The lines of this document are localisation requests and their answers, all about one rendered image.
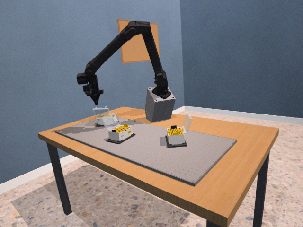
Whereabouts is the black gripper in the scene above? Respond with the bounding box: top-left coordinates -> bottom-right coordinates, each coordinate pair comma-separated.
88,90 -> 104,105

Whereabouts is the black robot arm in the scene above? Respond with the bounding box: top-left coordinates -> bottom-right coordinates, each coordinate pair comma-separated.
77,21 -> 171,99

